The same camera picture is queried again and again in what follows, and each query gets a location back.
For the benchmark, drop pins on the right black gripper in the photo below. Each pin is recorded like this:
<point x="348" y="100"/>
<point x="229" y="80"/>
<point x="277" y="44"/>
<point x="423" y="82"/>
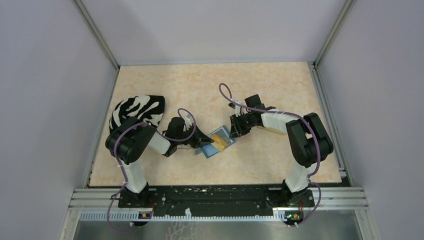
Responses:
<point x="243" y="131"/>

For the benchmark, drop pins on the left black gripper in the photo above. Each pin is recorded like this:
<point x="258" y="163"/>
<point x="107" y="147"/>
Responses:
<point x="200" y="139"/>

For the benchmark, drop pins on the blue card holder wallet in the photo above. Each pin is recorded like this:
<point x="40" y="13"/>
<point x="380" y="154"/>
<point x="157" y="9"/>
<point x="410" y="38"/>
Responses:
<point x="208" y="150"/>

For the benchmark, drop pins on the black credit card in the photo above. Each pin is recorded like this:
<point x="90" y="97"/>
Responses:
<point x="222" y="133"/>

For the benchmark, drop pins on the yellow credit card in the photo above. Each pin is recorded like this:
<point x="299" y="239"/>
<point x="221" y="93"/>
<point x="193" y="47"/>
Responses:
<point x="218" y="143"/>

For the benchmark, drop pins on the cream oval card tray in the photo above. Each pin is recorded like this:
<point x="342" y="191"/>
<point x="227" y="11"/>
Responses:
<point x="272" y="130"/>

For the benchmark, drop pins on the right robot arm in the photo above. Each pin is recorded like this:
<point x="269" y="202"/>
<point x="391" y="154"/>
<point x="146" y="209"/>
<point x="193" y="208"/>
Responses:
<point x="309" y="142"/>

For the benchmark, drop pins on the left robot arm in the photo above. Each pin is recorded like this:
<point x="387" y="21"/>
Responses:
<point x="128" y="142"/>

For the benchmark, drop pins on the zebra striped cloth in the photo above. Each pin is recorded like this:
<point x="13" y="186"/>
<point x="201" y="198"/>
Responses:
<point x="147" y="108"/>

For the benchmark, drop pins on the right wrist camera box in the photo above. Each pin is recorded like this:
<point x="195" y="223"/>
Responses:
<point x="237" y="106"/>

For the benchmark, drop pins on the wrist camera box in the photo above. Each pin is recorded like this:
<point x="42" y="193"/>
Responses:
<point x="237" y="106"/>
<point x="188" y="120"/>

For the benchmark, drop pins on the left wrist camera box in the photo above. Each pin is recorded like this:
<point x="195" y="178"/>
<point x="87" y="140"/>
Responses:
<point x="188" y="120"/>

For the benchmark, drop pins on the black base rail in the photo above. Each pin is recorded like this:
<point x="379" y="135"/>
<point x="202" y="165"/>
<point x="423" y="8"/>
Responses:
<point x="218" y="201"/>

